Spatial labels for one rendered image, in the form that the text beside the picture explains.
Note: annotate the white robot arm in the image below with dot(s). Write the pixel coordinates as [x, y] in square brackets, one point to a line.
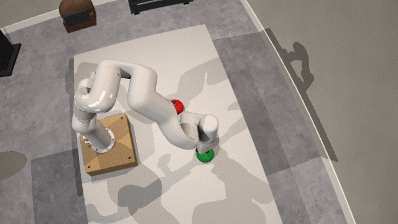
[99, 95]

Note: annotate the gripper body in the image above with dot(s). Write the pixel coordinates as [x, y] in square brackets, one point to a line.
[202, 148]

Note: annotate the green dome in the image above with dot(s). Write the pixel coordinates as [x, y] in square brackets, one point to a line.
[206, 157]

